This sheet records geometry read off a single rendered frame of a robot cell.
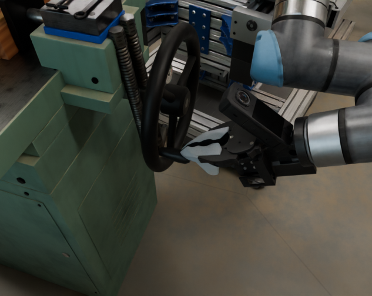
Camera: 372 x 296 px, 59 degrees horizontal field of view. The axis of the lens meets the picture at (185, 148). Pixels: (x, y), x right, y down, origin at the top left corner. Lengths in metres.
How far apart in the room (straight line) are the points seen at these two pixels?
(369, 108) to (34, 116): 0.48
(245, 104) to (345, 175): 1.28
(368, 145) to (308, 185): 1.16
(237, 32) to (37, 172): 0.71
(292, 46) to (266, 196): 1.09
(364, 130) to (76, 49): 0.43
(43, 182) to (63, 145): 0.08
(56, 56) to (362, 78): 0.46
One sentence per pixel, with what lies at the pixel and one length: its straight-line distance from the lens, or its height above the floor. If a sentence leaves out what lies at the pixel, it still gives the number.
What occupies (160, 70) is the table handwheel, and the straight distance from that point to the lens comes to 0.52.
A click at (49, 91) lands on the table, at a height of 0.89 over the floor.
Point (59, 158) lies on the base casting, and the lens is 0.67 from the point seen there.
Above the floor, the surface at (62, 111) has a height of 0.83.
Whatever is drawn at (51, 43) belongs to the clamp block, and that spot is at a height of 0.95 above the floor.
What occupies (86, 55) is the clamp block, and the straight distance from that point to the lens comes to 0.56.
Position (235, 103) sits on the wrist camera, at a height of 0.95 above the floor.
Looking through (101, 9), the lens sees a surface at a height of 1.00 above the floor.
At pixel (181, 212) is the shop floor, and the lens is 1.43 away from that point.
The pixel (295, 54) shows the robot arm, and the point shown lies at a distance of 0.48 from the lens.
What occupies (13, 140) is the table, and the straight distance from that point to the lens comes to 0.56.
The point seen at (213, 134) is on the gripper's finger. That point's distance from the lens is 0.55.
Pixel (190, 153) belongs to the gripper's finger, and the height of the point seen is 0.83.
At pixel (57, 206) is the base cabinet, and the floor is 0.67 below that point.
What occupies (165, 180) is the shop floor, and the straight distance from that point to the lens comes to 1.52.
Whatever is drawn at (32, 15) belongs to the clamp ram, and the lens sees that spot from 0.67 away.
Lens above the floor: 1.24
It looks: 49 degrees down
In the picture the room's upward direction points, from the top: straight up
